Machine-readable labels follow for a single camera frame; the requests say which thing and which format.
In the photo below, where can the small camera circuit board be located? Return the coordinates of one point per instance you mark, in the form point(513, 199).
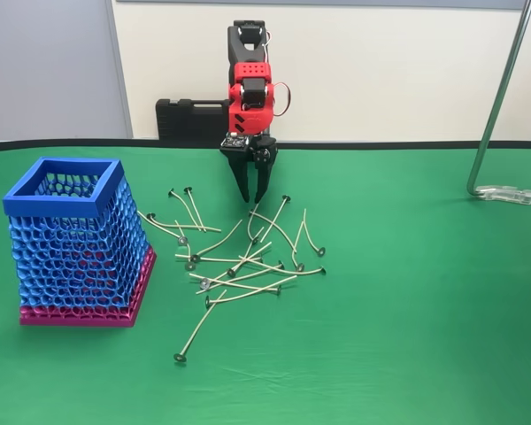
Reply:
point(234, 141)

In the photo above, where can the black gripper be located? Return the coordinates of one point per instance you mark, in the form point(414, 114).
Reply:
point(253, 156)

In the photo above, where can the chrome metal stand tube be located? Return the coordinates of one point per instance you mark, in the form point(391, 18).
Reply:
point(500, 102)

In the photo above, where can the black plastic tool case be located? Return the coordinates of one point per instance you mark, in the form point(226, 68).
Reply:
point(177, 119)

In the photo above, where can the blue and magenta lattice basket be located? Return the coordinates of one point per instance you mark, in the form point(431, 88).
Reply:
point(53, 201)

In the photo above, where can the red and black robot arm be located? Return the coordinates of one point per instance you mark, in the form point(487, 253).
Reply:
point(250, 113)

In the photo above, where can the clear plastic clamp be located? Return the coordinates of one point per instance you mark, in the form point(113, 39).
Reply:
point(504, 195)

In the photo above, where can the green cloth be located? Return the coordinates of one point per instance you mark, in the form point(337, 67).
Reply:
point(380, 310)

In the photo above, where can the candle wick with metal base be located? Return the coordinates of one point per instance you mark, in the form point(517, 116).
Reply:
point(182, 240)
point(208, 301)
point(320, 251)
point(254, 242)
point(221, 260)
point(278, 290)
point(205, 282)
point(251, 214)
point(323, 270)
point(180, 357)
point(194, 258)
point(150, 216)
point(189, 266)
point(231, 273)
point(286, 198)
point(299, 267)
point(188, 190)
point(171, 192)
point(281, 265)

